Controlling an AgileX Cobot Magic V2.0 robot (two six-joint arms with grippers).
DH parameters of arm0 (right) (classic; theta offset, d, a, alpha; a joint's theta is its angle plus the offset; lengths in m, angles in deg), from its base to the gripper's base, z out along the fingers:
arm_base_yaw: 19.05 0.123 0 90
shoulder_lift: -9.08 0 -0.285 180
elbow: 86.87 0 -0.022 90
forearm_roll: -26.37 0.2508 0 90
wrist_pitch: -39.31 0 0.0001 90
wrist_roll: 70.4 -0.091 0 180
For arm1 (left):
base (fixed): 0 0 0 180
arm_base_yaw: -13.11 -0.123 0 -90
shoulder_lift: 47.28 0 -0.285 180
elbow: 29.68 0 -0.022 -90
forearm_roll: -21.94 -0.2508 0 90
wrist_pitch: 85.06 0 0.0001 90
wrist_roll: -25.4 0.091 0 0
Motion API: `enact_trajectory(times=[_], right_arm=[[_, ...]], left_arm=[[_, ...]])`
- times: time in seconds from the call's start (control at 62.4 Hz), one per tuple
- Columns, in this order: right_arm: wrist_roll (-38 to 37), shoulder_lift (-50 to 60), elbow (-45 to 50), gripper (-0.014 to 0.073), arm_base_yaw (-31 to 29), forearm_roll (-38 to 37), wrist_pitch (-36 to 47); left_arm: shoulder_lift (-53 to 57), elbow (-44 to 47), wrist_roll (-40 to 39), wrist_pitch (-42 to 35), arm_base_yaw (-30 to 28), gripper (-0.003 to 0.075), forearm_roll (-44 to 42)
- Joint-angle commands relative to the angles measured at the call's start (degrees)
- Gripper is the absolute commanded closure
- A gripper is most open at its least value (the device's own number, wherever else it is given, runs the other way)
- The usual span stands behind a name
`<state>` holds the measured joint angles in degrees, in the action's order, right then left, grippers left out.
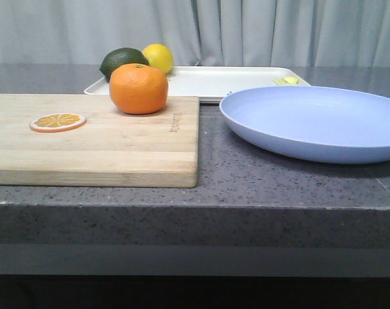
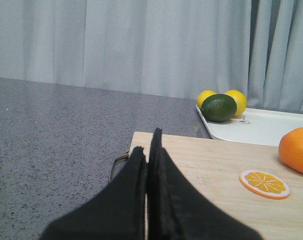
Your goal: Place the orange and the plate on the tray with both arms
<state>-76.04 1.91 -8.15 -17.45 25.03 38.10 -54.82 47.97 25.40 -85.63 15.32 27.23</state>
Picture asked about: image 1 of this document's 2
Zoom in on orange fruit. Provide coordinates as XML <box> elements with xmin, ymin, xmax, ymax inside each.
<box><xmin>109</xmin><ymin>63</ymin><xmax>169</xmax><ymax>115</ymax></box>

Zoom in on light blue plate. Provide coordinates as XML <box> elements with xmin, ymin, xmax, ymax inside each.
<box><xmin>219</xmin><ymin>86</ymin><xmax>390</xmax><ymax>164</ymax></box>

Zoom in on white rectangular tray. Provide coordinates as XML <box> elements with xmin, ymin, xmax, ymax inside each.
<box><xmin>83</xmin><ymin>66</ymin><xmax>313</xmax><ymax>102</ymax></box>

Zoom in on yellow-green printed tray motif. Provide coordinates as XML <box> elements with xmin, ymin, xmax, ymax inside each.
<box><xmin>273</xmin><ymin>76</ymin><xmax>299</xmax><ymax>86</ymax></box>

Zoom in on wooden cutting board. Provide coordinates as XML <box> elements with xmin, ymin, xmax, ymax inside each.
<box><xmin>0</xmin><ymin>94</ymin><xmax>200</xmax><ymax>187</ymax></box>

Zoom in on yellow lemon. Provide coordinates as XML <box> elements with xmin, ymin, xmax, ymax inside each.
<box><xmin>142</xmin><ymin>43</ymin><xmax>174</xmax><ymax>74</ymax></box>

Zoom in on grey curtain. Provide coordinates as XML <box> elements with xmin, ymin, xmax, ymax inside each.
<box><xmin>0</xmin><ymin>1</ymin><xmax>390</xmax><ymax>67</ymax></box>

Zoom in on green lime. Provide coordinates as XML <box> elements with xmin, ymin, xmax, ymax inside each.
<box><xmin>99</xmin><ymin>47</ymin><xmax>149</xmax><ymax>82</ymax></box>

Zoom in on orange slice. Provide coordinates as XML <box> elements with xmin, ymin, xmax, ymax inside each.
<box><xmin>29</xmin><ymin>113</ymin><xmax>87</xmax><ymax>133</ymax></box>

